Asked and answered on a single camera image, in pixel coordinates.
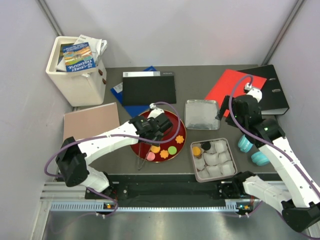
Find black sandwich cookie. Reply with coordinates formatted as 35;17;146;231
200;141;212;151

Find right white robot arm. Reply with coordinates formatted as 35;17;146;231
216;88;320;233

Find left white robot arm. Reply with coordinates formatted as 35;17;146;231
55;107;173;199

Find orange round dotted cookie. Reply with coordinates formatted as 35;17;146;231
150;145;161;154

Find red folder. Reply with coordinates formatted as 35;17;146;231
204;69;267;120

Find blue folder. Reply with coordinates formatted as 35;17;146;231
110;66;156;118

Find red round lacquer tray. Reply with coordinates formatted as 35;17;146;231
129;108;187;163

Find orange flower cookie lower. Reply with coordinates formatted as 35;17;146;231
160;150;169;159

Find orange flower cookie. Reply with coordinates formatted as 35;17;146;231
175;135;185;144
160;150;169;159

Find silver tin lid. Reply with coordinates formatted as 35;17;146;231
184;99;220;131

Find pink sandwich cookie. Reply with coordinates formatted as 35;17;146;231
146;152;156;161

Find orange flower cookie right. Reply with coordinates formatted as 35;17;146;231
175;135;185;144

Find green sandwich cookie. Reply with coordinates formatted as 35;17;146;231
167;146;177;155

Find teal macaron upper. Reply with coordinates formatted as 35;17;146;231
237;135;253;153

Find black folder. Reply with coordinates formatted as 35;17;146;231
122;71;177;106

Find cookie tin with paper cups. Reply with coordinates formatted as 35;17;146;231
190;138;238;183

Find pink notebook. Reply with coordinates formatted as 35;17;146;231
63;102;120;140

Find white storage bin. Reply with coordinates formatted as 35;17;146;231
45;36;107;107

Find white paper stack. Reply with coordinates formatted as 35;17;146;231
55;34;108;72

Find blue illustrated booklet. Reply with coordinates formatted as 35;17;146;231
62;42;96;73

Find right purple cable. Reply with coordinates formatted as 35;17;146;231
228;74;320;238

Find purple cable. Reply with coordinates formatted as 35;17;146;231
44;101;181;235
228;74;320;238

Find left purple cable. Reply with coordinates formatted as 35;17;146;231
44;101;181;235

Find black ring binder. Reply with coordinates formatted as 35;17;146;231
239;64;290;116

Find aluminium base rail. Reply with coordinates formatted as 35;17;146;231
40;182;251;213

